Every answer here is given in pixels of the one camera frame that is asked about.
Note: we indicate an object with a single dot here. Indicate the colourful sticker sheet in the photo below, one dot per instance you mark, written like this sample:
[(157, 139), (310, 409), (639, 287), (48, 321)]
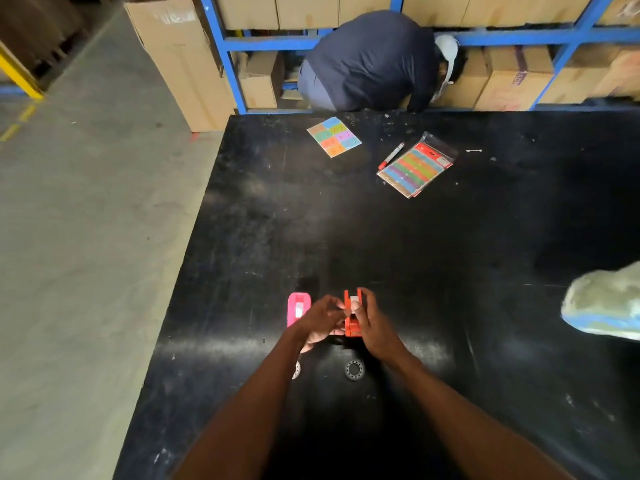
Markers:
[(334, 137)]

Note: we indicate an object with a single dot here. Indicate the person's left hand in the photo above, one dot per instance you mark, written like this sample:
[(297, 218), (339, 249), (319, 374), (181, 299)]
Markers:
[(315, 327)]

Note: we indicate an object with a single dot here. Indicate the large leaning cardboard box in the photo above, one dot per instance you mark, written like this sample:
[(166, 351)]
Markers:
[(180, 64)]

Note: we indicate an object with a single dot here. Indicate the red marker pen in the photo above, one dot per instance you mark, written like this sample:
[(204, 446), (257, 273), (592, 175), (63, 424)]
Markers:
[(391, 156)]

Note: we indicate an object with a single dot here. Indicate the person's left forearm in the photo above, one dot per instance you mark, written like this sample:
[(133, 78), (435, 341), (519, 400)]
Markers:
[(245, 419)]

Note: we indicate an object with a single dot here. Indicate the blue metal shelf rack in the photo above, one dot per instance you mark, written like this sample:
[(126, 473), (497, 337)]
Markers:
[(260, 43)]

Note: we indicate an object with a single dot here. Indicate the pack of colourful label strips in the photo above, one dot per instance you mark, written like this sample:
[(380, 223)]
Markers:
[(415, 167)]

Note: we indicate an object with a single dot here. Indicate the person's right thumb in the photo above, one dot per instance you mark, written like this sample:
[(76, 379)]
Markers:
[(355, 308)]

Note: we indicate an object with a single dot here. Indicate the small cardboard box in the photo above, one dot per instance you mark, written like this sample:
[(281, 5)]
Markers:
[(261, 79)]

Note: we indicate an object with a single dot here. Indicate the yellow metal rail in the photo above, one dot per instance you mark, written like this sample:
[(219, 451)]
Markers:
[(19, 72)]

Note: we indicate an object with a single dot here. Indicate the orange tape dispenser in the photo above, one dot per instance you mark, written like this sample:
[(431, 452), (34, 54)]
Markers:
[(352, 327)]

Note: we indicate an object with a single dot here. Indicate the person's right forearm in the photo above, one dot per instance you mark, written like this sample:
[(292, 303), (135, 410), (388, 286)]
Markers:
[(460, 424)]

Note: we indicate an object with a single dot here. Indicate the row of cardboard boxes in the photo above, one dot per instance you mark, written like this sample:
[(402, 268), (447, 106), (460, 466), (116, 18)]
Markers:
[(310, 9)]

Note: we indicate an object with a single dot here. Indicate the person's right hand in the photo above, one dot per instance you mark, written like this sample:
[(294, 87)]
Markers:
[(377, 332)]

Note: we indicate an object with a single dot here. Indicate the person's left thumb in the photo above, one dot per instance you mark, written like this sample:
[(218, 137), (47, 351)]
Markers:
[(336, 304)]

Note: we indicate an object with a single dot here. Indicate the pale green cloth bundle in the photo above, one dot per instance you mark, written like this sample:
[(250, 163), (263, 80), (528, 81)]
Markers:
[(605, 302)]

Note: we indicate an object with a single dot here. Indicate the pink tape dispenser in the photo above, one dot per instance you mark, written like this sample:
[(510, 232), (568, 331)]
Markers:
[(298, 307)]

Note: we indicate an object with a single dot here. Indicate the cardboard box with purple tape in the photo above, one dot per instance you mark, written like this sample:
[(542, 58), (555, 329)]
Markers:
[(515, 82)]

